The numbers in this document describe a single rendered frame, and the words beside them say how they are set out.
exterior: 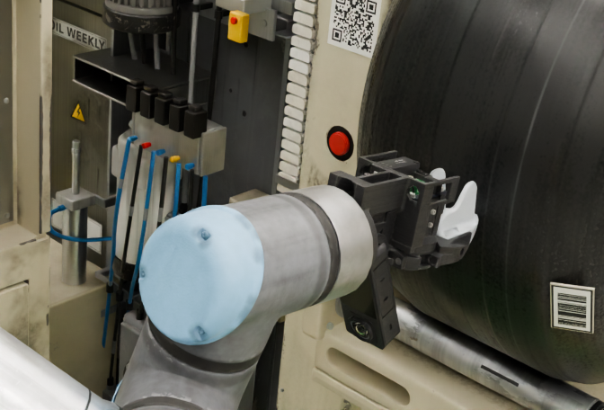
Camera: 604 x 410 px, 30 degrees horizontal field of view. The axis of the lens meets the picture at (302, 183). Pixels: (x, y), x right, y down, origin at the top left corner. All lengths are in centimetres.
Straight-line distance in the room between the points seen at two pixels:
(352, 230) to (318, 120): 60
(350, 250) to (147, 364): 17
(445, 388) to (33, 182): 58
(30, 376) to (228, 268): 15
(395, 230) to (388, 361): 43
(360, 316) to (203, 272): 25
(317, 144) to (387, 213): 54
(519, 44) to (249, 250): 38
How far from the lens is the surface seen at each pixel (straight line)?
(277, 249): 79
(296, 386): 162
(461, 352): 131
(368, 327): 98
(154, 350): 83
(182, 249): 78
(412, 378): 134
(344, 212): 86
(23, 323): 154
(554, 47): 103
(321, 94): 143
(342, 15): 139
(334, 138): 143
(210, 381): 83
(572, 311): 109
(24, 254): 150
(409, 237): 93
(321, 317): 138
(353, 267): 86
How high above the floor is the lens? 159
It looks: 24 degrees down
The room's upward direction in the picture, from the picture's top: 6 degrees clockwise
